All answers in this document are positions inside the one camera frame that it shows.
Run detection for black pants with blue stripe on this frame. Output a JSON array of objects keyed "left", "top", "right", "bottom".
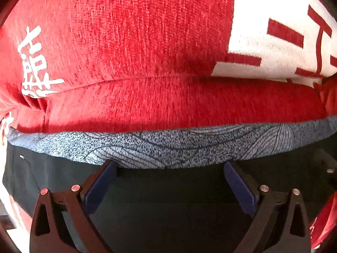
[{"left": 3, "top": 117, "right": 336, "bottom": 252}]

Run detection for red embroidered cushion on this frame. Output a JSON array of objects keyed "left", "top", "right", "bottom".
[{"left": 309, "top": 191, "right": 336, "bottom": 250}]

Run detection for red sofa cover white characters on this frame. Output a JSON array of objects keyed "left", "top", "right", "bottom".
[{"left": 0, "top": 0, "right": 337, "bottom": 253}]

